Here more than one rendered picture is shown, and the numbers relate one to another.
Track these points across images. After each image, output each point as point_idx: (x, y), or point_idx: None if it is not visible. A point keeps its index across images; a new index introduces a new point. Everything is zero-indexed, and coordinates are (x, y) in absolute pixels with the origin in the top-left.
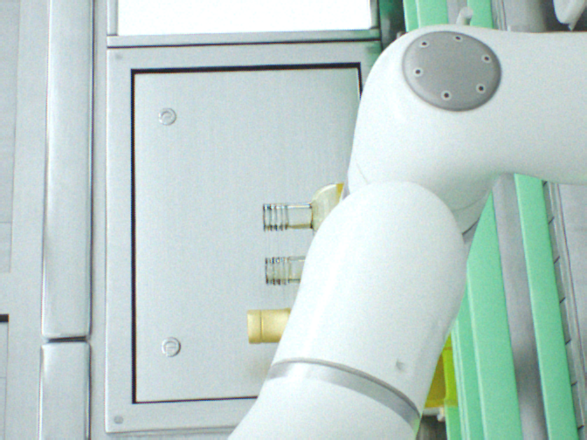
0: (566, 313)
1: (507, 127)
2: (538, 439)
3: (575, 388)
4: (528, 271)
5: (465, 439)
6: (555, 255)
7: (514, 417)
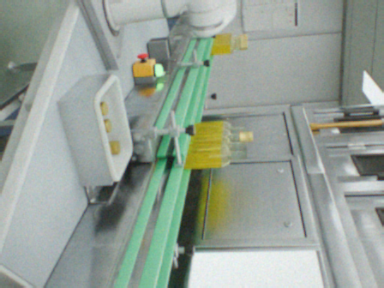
0: (164, 100)
1: None
2: (180, 88)
3: (167, 95)
4: (171, 105)
5: (195, 113)
6: (161, 109)
7: (184, 89)
